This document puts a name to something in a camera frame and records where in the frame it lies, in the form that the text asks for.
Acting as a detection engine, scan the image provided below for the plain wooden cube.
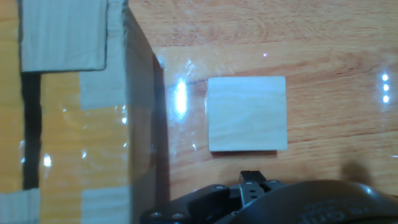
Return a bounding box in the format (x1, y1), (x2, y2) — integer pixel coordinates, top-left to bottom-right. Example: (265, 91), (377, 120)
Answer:
(205, 75), (289, 152)

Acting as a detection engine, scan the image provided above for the taped cardboard box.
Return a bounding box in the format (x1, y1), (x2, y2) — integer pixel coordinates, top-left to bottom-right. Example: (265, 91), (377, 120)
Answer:
(0, 0), (158, 224)

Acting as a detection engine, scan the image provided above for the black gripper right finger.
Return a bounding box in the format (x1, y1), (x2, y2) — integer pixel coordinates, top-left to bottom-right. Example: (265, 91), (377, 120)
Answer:
(252, 170), (287, 203)

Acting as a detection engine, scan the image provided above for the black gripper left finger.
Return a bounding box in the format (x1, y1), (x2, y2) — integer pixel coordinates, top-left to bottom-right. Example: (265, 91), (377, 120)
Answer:
(139, 170), (254, 224)

